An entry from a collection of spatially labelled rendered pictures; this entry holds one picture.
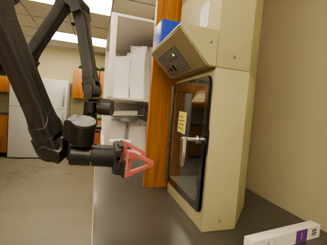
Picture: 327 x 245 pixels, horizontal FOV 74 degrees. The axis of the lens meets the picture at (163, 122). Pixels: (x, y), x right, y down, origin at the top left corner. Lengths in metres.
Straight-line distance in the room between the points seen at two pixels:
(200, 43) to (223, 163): 0.34
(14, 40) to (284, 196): 1.01
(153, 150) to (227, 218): 0.42
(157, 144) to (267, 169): 0.50
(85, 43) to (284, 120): 0.90
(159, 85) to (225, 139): 0.42
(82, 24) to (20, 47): 0.55
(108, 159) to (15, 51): 0.31
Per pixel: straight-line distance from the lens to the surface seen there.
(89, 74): 0.99
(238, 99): 0.66
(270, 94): 1.09
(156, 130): 0.95
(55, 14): 1.17
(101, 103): 0.95
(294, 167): 0.99
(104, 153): 0.57
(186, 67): 0.72
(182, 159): 0.65
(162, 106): 0.95
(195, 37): 0.62
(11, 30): 0.57
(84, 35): 1.06
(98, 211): 0.78
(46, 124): 0.58
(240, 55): 0.68
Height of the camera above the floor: 1.28
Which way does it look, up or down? 3 degrees down
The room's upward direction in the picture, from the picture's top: 4 degrees clockwise
